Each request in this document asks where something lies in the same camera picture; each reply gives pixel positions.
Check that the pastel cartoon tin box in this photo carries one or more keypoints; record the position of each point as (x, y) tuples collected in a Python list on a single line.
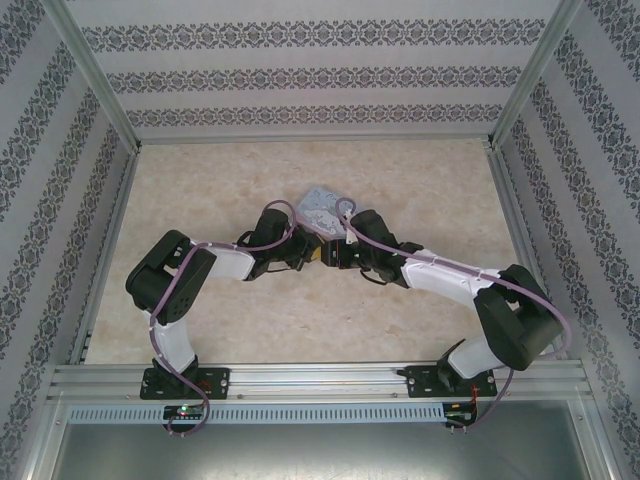
[(322, 210)]

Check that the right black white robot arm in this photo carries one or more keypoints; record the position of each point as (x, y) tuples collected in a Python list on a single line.
[(520, 320)]

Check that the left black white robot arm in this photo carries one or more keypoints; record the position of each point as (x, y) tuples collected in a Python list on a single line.
[(170, 280)]

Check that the right green circuit board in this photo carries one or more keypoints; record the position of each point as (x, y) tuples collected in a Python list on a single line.
[(461, 412)]

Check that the green circuit board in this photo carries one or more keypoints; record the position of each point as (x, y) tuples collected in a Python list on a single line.
[(185, 411), (461, 412)]

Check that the left green circuit board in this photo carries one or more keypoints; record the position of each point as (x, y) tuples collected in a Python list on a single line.
[(185, 411)]

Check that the grey metal sheet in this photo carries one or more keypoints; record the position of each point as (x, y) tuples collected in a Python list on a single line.
[(320, 452)]

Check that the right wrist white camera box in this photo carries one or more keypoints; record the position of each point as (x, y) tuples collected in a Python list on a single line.
[(350, 232)]

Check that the aluminium frame crossbeam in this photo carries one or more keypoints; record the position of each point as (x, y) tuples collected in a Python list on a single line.
[(315, 137)]

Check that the aluminium mounting rail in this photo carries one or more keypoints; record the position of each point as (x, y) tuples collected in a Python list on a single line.
[(320, 380)]

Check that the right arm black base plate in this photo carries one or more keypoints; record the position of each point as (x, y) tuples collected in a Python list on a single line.
[(422, 382)]

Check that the aluminium side floor rail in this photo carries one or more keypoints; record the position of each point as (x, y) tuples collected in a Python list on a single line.
[(520, 220), (107, 250)]

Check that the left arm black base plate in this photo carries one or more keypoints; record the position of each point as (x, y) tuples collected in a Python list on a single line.
[(217, 382)]

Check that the aluminium frame post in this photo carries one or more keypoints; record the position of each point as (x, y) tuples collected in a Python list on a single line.
[(95, 75), (535, 70)]

